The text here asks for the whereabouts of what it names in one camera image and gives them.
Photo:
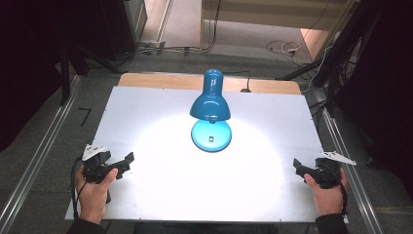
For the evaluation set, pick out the person's right hand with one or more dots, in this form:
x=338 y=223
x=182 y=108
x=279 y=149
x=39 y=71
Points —
x=328 y=198

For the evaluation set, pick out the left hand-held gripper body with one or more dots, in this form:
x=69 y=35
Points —
x=95 y=164

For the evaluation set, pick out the wooden desk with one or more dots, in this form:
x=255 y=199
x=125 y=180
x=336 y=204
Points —
x=259 y=13

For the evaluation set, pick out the person's left hand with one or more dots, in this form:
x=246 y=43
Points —
x=94 y=198

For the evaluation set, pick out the aluminium floor rail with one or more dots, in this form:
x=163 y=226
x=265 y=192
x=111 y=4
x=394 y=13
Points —
x=354 y=182
x=35 y=162

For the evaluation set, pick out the dark cabinet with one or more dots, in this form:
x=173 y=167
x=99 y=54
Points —
x=125 y=26

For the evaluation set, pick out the black metal stand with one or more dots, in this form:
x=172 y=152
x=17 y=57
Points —
x=66 y=74

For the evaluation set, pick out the black curtain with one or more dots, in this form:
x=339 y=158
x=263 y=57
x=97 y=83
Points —
x=29 y=58
x=386 y=81

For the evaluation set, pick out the black tripod stand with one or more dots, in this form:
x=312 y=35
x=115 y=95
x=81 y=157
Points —
x=337 y=58

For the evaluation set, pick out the blue desk lamp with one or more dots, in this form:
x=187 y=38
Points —
x=210 y=107

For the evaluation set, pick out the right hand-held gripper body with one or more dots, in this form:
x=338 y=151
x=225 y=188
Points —
x=329 y=174

